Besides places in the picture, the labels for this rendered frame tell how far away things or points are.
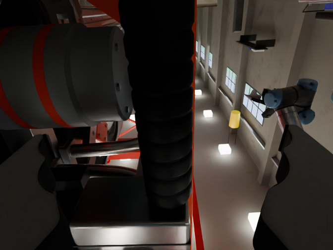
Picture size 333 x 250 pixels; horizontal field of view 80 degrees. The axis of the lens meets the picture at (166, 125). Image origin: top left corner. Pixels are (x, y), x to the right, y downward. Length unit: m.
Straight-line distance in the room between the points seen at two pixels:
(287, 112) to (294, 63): 5.36
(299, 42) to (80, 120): 6.02
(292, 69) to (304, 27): 0.98
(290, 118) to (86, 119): 0.79
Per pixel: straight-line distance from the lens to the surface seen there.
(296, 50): 6.18
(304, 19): 6.09
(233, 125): 9.26
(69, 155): 0.42
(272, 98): 0.92
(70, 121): 0.28
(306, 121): 1.07
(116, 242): 0.18
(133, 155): 4.16
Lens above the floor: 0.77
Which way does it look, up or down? 30 degrees up
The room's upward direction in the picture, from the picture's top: 177 degrees clockwise
